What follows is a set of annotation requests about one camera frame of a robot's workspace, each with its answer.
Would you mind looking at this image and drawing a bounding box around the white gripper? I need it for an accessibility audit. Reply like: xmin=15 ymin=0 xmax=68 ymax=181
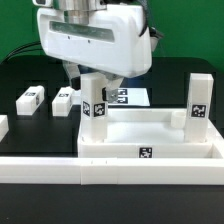
xmin=37 ymin=4 xmax=152 ymax=103

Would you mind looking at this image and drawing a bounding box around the white desk top tray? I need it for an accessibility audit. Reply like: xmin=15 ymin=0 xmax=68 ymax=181
xmin=78 ymin=109 xmax=224 ymax=159

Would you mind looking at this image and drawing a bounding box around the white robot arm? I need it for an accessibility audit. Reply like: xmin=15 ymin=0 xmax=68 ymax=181
xmin=32 ymin=0 xmax=163 ymax=102

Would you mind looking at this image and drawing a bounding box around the white marker plate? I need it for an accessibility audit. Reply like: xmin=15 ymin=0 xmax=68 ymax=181
xmin=112 ymin=88 xmax=150 ymax=106

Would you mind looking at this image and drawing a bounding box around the white left fence piece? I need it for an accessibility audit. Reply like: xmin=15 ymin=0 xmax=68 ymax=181
xmin=0 ymin=115 xmax=9 ymax=142

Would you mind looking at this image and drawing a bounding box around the black cable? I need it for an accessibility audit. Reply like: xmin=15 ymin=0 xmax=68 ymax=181
xmin=2 ymin=39 xmax=43 ymax=63

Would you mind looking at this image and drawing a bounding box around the white front fence wall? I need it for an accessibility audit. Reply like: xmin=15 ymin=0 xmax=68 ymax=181
xmin=0 ymin=157 xmax=224 ymax=185

